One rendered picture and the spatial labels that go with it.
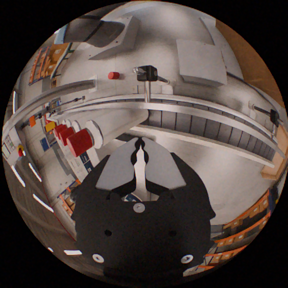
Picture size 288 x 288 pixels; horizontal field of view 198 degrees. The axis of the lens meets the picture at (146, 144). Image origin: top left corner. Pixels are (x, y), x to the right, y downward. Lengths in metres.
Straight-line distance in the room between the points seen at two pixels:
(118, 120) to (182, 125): 0.15
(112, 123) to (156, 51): 0.27
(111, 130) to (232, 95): 0.31
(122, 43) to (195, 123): 0.33
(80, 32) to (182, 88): 0.37
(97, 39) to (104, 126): 0.32
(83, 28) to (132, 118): 0.34
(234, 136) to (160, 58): 0.30
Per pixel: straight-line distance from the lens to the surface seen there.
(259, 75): 0.25
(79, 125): 0.21
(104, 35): 0.37
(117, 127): 0.17
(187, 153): 0.34
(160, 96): 0.25
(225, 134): 0.26
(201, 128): 0.24
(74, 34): 0.35
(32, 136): 8.37
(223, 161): 0.37
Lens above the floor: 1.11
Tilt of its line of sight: 49 degrees down
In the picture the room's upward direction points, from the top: 135 degrees counter-clockwise
